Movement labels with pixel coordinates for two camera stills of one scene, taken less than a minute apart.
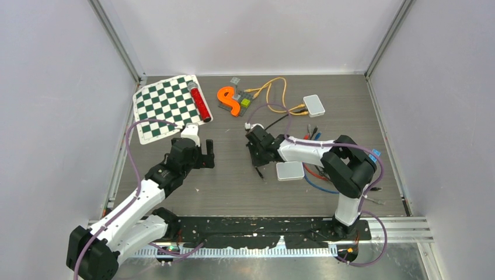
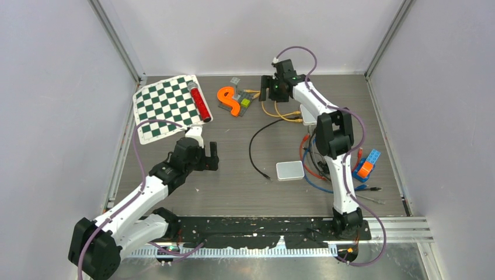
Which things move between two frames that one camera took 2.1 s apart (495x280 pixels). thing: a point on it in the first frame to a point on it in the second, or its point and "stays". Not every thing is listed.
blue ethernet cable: (316, 138) stays
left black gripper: (204, 160) stays
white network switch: (289, 171) stays
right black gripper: (255, 161) to (267, 81)
